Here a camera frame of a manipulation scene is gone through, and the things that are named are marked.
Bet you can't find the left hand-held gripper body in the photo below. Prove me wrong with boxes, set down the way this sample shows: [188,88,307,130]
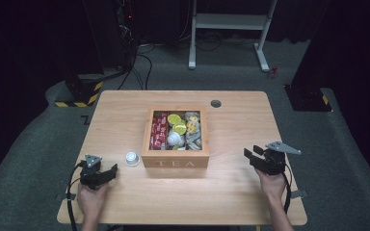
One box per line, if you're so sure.
[78,153,110,191]

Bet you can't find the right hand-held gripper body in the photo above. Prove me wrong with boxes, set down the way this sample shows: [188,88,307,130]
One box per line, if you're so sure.
[250,141,303,176]

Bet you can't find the white coffee capsule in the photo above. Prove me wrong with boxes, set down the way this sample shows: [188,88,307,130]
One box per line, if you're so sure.
[167,131,184,147]
[124,151,141,167]

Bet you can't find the wooden tea box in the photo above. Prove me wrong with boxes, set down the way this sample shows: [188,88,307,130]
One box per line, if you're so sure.
[141,107,211,169]

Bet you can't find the person's left hand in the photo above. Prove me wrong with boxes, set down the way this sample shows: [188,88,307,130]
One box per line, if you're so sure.
[76,182,109,223]

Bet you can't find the person's right hand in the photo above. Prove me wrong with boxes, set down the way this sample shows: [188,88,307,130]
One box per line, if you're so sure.
[255,168,287,200]

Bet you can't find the row of red packets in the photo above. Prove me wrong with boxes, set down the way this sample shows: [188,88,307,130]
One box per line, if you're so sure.
[149,112,170,151]

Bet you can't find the black stand base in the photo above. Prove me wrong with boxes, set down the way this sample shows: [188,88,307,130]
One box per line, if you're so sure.
[283,83,332,113]

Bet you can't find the green lid capsule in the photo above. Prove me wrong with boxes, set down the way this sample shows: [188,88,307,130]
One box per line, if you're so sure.
[167,114,183,127]
[172,123,188,136]

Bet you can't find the yellow black striped base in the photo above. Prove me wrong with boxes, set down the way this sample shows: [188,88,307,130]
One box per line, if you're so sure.
[54,73,105,109]

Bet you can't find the pile of grey yellow packets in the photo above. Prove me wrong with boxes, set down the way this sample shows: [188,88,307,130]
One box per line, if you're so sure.
[184,111,203,151]

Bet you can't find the small red object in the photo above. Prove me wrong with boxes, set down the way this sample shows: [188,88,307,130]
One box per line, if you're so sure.
[267,65,279,80]

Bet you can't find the dark equipment rack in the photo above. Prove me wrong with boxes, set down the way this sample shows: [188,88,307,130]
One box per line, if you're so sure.
[115,0,140,71]

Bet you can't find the white metal stand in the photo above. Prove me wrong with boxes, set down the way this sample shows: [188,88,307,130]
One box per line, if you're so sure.
[188,0,278,73]

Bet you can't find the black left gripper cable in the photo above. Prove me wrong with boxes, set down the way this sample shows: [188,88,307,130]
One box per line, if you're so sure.
[65,161,87,231]

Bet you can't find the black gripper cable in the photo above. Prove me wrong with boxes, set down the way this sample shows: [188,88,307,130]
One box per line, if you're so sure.
[280,163,293,215]
[65,161,87,231]

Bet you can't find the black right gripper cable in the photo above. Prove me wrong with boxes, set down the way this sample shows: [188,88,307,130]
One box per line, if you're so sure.
[280,163,293,215]

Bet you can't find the black floor cables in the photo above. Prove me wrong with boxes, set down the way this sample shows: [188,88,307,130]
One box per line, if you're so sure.
[117,43,154,91]

